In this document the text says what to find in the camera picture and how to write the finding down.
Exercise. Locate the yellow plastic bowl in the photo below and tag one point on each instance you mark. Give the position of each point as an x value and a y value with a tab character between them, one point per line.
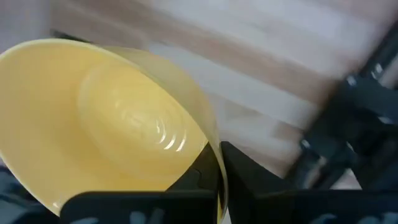
62	124

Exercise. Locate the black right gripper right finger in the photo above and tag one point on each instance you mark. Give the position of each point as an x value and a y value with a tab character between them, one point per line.
280	208

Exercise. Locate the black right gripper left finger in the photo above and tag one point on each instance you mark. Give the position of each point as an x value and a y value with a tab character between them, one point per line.
140	208

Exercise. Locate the black aluminium frame rails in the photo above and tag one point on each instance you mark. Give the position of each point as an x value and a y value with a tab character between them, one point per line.
351	124

